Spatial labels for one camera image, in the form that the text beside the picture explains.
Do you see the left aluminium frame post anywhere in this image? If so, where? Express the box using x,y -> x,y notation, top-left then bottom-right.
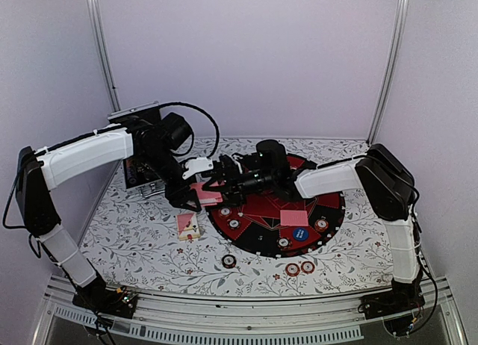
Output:
87,0 -> 120,112

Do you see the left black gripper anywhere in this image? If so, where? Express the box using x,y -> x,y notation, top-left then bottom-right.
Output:
140,146 -> 202,211

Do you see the dark chip bottom sector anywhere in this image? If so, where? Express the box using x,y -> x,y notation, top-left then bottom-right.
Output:
277,237 -> 291,249

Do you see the pink card sector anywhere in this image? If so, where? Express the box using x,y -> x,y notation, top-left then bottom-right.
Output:
280,210 -> 308,227

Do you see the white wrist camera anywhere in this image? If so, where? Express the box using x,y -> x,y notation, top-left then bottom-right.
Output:
232,155 -> 243,174
182,157 -> 214,181

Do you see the face up card on holder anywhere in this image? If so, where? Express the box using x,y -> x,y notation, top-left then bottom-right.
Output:
176,213 -> 199,234

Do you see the dark chip sector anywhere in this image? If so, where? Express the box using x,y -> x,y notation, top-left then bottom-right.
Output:
277,237 -> 291,249
228,219 -> 240,229

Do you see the floral table cloth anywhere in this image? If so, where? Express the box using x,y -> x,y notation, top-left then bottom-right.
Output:
72,137 -> 423,298

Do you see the orange chip sector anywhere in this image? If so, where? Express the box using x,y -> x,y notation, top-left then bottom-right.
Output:
219,208 -> 232,217
314,219 -> 329,233

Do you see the pink playing card deck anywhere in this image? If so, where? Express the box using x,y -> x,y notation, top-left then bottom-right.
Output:
190,182 -> 223,206

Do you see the round red black poker mat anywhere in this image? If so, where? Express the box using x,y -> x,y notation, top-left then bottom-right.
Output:
205,150 -> 346,258

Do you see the aluminium poker chip case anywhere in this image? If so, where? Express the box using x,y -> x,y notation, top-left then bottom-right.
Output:
108,101 -> 165,199

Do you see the dark brown chip stack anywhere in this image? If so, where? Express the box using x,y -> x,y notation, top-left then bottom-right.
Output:
221,255 -> 237,269

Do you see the aluminium frame post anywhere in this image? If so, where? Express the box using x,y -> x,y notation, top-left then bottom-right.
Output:
87,0 -> 120,112
367,0 -> 409,145

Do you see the front aluminium rail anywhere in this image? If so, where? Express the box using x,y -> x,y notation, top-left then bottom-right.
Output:
32,276 -> 468,344

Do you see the orange chip stack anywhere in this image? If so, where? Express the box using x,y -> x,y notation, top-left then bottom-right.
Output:
285,263 -> 301,277

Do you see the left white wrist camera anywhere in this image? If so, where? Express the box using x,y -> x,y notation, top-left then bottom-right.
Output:
182,157 -> 214,181

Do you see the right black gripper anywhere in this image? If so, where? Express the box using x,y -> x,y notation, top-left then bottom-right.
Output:
203,165 -> 276,207

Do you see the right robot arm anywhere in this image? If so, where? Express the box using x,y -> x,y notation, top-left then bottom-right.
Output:
202,140 -> 426,319

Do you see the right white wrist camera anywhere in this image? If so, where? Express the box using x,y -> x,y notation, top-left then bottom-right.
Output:
232,155 -> 243,174

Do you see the right aluminium frame post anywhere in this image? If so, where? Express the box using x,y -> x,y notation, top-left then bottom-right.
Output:
367,0 -> 409,145

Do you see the blue small blind button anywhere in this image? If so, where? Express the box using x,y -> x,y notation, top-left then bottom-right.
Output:
292,227 -> 309,241

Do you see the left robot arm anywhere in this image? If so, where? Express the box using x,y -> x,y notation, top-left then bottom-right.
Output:
2,102 -> 214,319

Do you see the wooden card holder block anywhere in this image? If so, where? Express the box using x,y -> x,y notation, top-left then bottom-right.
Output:
178,226 -> 201,241

